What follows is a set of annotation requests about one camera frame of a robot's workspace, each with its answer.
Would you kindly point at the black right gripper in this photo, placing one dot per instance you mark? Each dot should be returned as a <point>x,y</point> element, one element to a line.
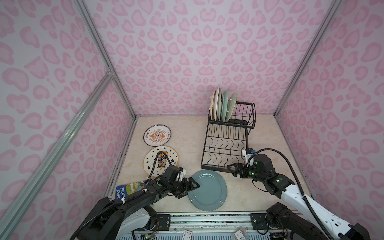
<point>237,165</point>

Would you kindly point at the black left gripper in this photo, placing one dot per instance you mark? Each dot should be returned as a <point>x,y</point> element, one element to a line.
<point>186,187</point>

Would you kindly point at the teal green round plate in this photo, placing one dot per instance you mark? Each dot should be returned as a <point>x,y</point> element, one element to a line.
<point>212,192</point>

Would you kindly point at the black wire dish rack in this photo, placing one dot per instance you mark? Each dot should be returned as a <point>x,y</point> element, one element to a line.
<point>225,142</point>

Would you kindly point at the light blue flower plate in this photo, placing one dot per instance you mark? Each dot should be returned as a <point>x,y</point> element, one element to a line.
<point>224,106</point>

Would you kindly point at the yellow woven round plate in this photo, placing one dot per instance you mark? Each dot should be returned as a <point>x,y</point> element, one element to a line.
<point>231,106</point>

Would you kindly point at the orange woven round plate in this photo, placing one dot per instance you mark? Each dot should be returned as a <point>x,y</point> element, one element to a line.
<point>211,115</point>

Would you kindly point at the white plate dark rings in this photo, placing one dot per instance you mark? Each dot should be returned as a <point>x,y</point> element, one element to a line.
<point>215,105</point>

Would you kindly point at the white plate floral sprigs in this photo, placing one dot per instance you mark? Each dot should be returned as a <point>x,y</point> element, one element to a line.
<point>219,104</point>

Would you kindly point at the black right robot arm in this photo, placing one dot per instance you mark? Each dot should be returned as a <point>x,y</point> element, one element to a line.
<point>298,212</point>

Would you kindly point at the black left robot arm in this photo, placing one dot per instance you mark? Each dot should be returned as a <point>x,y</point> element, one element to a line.
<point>107,216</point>

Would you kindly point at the white plate black stars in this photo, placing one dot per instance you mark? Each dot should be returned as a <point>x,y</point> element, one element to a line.
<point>158,159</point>

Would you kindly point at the white plate orange sunburst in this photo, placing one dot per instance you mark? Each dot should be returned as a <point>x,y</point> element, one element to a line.
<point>157,135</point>

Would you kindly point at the blue illustrated children's book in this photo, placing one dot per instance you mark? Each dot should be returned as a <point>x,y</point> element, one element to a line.
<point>128,189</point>

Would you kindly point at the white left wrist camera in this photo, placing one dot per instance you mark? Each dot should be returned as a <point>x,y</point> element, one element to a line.
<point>181,174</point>

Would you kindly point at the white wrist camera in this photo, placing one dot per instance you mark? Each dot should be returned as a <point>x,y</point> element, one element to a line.
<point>181,174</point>
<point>248,153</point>

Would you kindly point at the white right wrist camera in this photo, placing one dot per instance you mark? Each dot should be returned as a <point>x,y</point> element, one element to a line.
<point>248,153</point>

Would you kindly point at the aluminium front rail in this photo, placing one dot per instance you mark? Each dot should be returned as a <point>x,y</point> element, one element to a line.
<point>210,222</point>

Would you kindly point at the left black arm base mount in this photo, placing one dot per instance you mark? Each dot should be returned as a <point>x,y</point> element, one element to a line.
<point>159,222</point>

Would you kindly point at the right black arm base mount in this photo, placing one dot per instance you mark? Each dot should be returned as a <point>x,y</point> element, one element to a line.
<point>264,222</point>

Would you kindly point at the diagonal aluminium frame bar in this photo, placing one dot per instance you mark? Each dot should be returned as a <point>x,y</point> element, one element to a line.
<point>21,204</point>

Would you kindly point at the right corner aluminium post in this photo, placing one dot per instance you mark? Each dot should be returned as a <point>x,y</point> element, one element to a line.
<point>329,17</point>

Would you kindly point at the corner aluminium post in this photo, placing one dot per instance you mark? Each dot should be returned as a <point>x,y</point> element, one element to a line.
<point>329,17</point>
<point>91,26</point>

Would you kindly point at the left corner aluminium post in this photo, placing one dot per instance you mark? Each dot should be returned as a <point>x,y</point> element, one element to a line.
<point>91,26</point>

